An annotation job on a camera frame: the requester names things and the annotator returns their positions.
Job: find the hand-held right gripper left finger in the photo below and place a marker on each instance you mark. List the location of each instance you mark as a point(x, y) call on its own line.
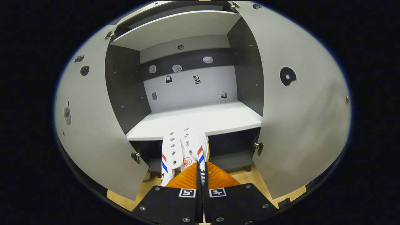
point(175, 206)

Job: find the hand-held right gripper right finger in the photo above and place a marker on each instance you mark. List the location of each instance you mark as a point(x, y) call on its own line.
point(234, 204)

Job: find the white shoe red blue stripes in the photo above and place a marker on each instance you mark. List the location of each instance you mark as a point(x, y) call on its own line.
point(181, 147)

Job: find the white shoe cabinet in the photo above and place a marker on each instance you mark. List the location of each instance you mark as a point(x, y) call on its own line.
point(200, 117)

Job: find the white cabinet door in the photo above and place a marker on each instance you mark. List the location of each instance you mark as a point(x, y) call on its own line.
point(306, 125)
point(93, 125)

